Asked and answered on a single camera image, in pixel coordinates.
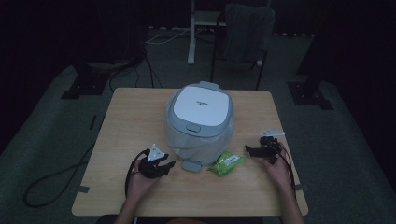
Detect person's right hand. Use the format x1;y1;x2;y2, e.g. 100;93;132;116
261;142;295;191

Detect black chair with dark cloth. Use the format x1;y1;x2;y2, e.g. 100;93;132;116
209;2;276;91

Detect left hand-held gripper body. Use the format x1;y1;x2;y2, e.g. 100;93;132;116
137;143;166;180

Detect white floor cable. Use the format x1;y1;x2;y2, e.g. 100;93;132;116
145;27;200;46

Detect thick black floor cable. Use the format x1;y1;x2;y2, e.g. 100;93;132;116
22;142;96;209

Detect green wet wipes packet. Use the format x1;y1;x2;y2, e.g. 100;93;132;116
206;150;247;178

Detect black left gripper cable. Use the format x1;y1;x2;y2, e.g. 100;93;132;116
123;147;151;198

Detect black red right gripper cable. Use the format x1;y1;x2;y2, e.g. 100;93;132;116
269;143;297;195

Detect grey white pedal trash can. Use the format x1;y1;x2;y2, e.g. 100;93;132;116
163;80;235;174

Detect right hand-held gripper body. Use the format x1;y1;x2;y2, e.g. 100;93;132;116
259;128;286;165

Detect black stand base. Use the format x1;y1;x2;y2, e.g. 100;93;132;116
60;61;110;101
286;74;334;111

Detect person's left hand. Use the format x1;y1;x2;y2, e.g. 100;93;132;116
125;158;161;203

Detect thin black floor cables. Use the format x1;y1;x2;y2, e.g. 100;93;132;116
107;46;164;93

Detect white desk leg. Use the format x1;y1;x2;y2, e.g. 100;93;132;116
187;0;226;66

